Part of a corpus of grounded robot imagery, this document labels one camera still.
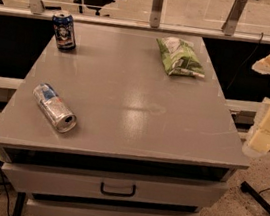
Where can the dark blue soda can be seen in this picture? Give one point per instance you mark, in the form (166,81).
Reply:
(64,31)

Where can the black stand leg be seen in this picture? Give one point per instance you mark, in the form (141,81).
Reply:
(246,188)

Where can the right metal bracket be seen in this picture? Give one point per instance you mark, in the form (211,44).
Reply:
(230,25)

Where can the silver redbull can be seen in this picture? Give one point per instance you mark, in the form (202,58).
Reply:
(57,112)

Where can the black drawer handle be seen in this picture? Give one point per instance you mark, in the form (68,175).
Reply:
(114,191)

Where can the green chip bag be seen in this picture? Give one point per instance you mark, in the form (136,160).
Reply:
(179,58)

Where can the middle metal bracket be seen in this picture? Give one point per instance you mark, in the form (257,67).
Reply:
(155,14)

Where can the grey drawer cabinet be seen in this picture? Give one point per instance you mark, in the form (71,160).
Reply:
(171,136)

